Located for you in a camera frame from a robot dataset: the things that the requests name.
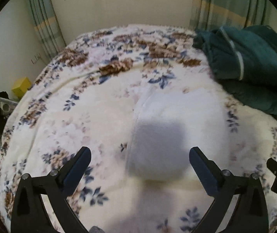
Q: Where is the white small garment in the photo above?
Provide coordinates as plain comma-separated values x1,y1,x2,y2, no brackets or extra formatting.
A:
126,87,230,181

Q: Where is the grey metal stand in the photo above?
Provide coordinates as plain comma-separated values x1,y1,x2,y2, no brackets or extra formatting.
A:
0,97,18,115

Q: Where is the dark green folded quilt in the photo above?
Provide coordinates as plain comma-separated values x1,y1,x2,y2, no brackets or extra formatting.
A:
193,25,277,120

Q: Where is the yellow box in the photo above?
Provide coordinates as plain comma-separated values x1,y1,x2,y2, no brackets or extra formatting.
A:
11,77,32,99

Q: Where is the floral bed blanket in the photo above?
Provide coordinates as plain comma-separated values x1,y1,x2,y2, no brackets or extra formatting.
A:
0,25,277,232

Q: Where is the right green striped curtain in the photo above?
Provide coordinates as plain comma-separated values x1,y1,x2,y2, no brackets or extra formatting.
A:
189,0,272,30

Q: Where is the green striped curtain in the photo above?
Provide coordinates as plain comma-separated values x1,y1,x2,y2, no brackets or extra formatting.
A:
189,0,272,30
27,0,66,59

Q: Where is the left green striped curtain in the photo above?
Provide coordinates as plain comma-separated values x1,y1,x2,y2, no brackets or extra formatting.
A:
27,0,66,59

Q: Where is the wall socket plate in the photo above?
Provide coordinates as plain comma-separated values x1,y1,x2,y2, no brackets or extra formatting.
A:
31,53,42,64

